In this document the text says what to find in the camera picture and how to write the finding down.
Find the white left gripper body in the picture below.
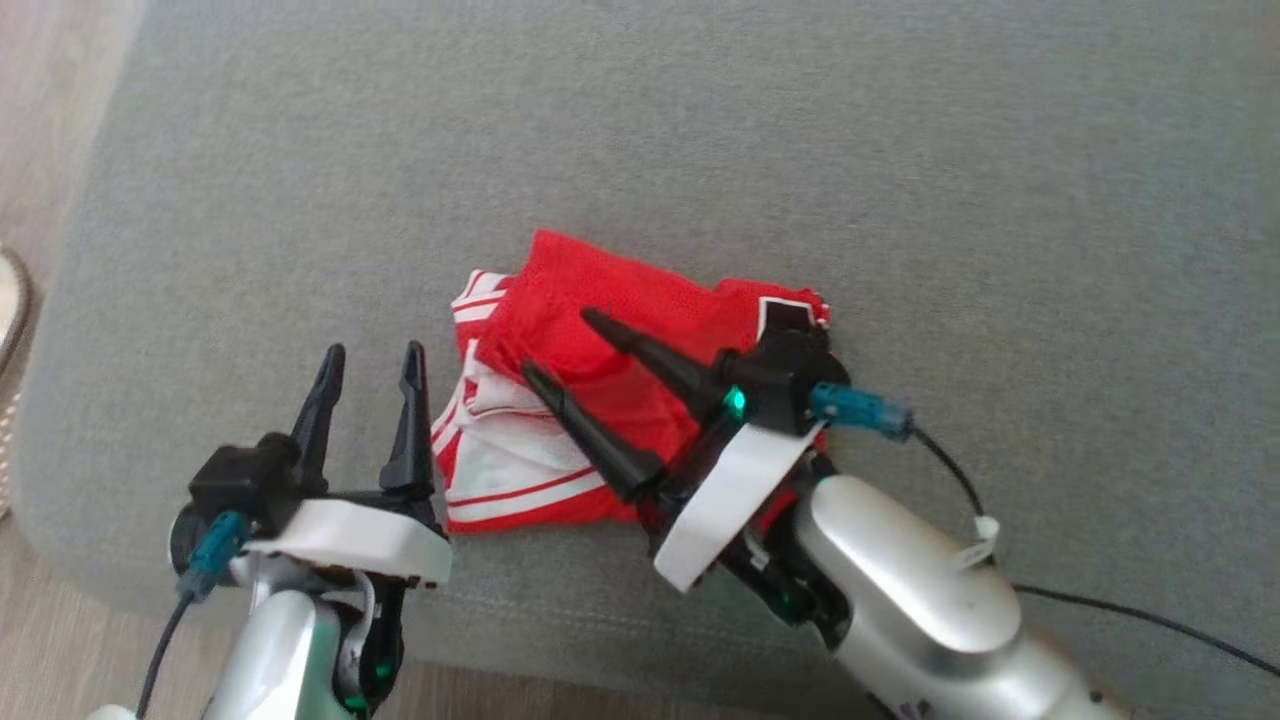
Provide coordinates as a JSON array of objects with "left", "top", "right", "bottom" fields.
[{"left": 245, "top": 495, "right": 453, "bottom": 586}]

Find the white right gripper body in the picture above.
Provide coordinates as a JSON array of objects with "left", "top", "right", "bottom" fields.
[{"left": 640, "top": 420, "right": 821, "bottom": 593}]

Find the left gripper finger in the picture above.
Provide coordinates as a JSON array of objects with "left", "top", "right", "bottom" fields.
[
  {"left": 380, "top": 340, "right": 438, "bottom": 496},
  {"left": 290, "top": 345, "right": 346, "bottom": 496}
]

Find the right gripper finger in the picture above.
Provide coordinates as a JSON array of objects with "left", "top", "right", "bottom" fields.
[
  {"left": 580, "top": 308, "right": 736, "bottom": 421},
  {"left": 522, "top": 362, "right": 666, "bottom": 501}
]

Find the red and white jersey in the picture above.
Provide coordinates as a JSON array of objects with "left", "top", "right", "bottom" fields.
[{"left": 430, "top": 228, "right": 834, "bottom": 534}]

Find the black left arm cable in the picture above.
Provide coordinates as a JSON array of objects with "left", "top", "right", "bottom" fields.
[{"left": 134, "top": 510, "right": 253, "bottom": 720}]

